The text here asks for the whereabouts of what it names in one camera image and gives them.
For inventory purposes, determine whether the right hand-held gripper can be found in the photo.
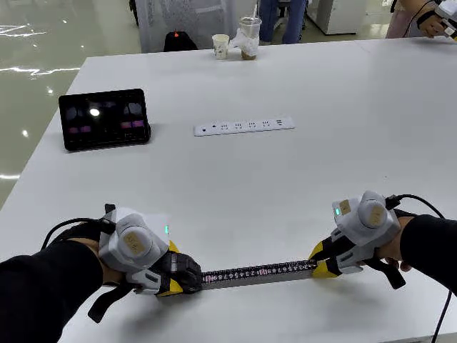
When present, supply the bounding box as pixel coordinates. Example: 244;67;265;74
308;190;401;279

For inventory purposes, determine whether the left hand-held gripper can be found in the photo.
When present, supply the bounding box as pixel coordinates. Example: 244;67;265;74
98;207;184;298

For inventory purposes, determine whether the black yellow tape measure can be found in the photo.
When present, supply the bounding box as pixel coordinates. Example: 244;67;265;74
160;251;319;295

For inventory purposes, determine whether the person's left forearm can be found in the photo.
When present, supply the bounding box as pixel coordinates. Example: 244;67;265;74
0;239;105;343

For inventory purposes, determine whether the person's right forearm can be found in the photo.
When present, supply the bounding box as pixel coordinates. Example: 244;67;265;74
399;214;457;277

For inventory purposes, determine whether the person's left hand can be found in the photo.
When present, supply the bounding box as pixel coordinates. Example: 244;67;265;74
84;238;135;324

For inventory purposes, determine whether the person's right hand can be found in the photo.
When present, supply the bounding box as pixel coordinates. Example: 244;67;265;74
366;216;414;291

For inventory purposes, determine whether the black tablet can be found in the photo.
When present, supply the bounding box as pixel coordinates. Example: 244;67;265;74
58;88;152;152

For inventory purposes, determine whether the white power strip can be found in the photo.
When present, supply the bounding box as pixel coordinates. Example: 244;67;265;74
194;115;296;138

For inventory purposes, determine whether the black backpack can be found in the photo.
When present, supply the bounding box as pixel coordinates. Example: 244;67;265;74
163;31;199;52

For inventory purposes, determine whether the white paper cup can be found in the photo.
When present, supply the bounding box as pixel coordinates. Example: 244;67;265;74
211;34;230;60

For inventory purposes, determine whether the white plastic bag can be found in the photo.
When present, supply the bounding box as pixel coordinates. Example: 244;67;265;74
228;28;260;58

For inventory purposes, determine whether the white cabinet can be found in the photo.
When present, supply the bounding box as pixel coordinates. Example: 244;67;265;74
306;0;368;36

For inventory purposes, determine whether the clear plastic drink cup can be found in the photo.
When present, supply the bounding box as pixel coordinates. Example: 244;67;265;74
238;16;263;61

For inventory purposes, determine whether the grey partition panel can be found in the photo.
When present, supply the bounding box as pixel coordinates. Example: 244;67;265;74
136;0;247;53

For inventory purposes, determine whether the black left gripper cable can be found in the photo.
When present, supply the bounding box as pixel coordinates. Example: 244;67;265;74
41;217;116;251

